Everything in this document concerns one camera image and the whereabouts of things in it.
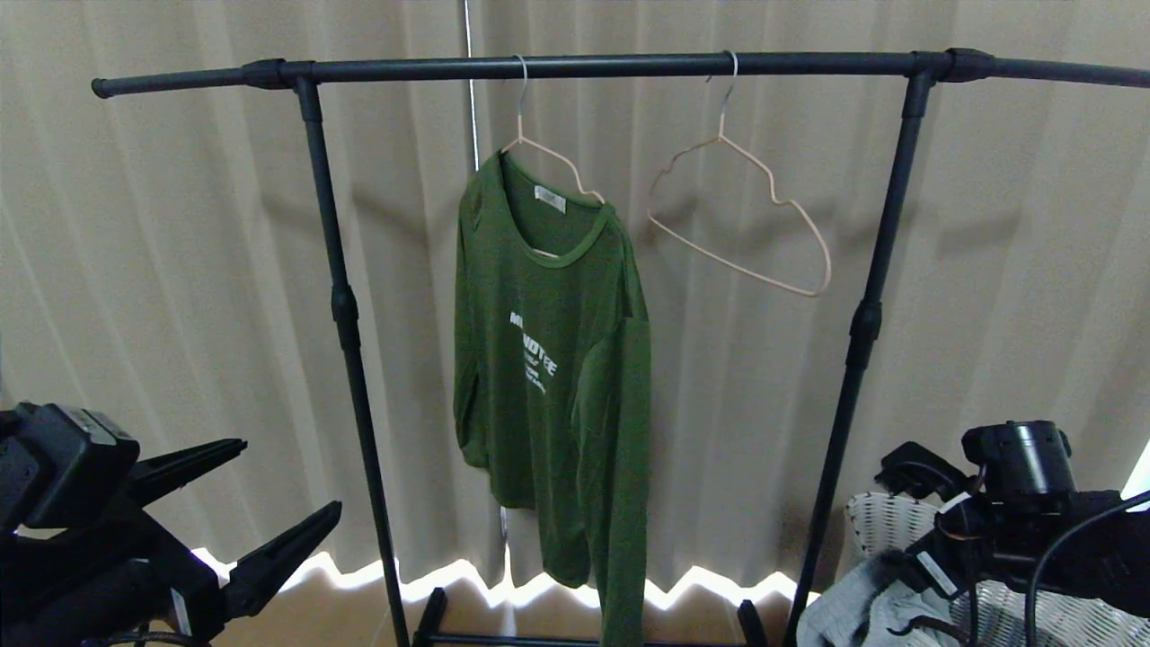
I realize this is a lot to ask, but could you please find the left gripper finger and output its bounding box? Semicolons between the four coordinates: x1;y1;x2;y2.
218;501;343;623
126;438;249;509

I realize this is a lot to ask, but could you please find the black clothes rack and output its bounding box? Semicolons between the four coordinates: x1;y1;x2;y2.
90;47;1150;647

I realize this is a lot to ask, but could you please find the white laundry basket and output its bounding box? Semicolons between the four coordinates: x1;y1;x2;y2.
845;492;1150;647

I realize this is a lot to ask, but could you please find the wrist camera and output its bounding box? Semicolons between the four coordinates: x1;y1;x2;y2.
874;440;969;502
0;403;142;533

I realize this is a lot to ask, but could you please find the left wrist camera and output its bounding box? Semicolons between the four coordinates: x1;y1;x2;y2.
0;403;142;533

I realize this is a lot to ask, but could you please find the pink clothes hanger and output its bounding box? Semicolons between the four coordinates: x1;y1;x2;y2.
647;49;833;298
499;54;607;261

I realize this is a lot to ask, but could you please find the pale grey garment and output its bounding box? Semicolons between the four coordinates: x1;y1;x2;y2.
795;550;962;647

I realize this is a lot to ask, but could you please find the beige curtain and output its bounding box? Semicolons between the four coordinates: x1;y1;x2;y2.
0;0;1150;594

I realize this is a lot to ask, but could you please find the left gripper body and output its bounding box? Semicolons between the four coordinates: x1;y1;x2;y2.
0;503;230;647

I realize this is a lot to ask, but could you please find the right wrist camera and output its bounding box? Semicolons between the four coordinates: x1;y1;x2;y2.
874;440;969;502

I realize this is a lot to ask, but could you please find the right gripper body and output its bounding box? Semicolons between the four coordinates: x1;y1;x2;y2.
901;503;1025;596

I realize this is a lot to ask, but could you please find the green printed sleeveless shirt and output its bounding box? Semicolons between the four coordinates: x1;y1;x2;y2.
452;148;652;647

